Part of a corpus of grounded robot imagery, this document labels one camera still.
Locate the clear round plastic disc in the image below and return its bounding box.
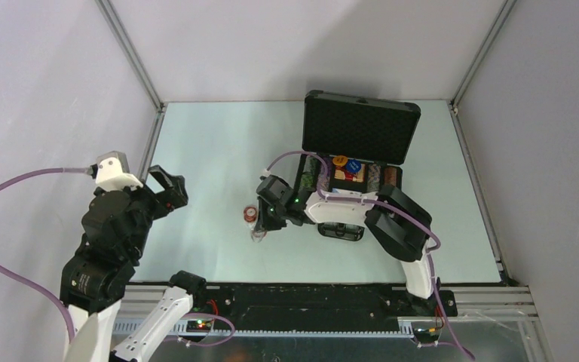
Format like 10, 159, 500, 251
250, 230, 268, 243

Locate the red Texas Hold'em card deck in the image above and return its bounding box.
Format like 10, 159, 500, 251
334, 165, 365, 183

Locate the orange round button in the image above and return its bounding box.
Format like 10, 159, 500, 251
332, 155, 349, 167

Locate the blue round dealer button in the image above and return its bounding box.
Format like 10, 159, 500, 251
345, 159, 363, 174

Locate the black poker set case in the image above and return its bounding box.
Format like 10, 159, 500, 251
293, 90, 421, 241

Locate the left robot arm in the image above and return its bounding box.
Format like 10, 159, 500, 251
60, 165, 208, 361

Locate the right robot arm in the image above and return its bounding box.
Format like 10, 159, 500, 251
255, 175, 440, 315

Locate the green chip stack row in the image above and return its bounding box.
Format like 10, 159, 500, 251
299, 155, 320, 192

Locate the purple chip stack row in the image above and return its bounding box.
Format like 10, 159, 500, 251
317, 156, 332, 192

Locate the blue orange chip stack row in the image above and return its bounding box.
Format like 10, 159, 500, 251
366, 164, 381, 192

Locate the dark orange chip stack row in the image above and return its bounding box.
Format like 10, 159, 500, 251
382, 166, 400, 187

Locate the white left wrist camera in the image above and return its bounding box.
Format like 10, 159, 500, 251
94, 151, 144, 192

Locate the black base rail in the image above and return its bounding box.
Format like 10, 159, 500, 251
192, 283, 458, 334

